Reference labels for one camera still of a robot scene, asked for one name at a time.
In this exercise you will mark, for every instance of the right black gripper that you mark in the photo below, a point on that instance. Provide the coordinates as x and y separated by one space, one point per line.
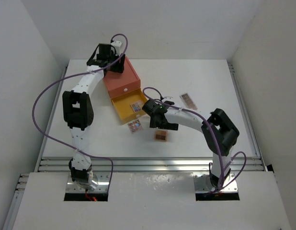
170 126

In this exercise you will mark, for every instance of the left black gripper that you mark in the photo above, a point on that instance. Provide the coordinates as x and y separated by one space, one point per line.
119 67

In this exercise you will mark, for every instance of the orange drawer box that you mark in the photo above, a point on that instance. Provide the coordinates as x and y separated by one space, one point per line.
118 84

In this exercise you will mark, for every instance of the yellow drawer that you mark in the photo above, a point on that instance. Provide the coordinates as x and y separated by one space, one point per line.
123 108

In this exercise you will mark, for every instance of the colourful eyeshadow palette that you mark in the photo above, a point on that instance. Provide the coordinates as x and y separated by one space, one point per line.
136 106

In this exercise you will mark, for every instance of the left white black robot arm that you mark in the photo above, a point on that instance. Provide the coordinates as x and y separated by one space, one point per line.
78 111

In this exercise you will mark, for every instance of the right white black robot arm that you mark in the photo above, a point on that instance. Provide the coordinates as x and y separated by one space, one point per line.
218 130

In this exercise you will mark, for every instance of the brown quad eyeshadow palette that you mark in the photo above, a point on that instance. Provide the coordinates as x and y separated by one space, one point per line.
161 135

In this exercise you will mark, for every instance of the round-pan eyeshadow palette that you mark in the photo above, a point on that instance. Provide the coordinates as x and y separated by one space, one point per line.
135 126

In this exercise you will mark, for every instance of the long brown eyeshadow palette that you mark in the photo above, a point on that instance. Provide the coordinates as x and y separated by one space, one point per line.
188 102

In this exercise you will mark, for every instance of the white front cover panel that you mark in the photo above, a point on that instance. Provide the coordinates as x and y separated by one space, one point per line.
145 201

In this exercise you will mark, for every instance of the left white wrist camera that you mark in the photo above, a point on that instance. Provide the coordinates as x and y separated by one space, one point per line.
116 45

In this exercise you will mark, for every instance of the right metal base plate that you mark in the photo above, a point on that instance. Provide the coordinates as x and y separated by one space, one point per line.
203 184

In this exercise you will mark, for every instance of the metal base plate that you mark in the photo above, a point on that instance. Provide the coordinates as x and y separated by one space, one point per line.
203 184
98 184

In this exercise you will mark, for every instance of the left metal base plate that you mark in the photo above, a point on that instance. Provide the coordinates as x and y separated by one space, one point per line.
98 184

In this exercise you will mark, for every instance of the aluminium rail frame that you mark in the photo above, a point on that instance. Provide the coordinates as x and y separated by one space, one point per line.
207 81

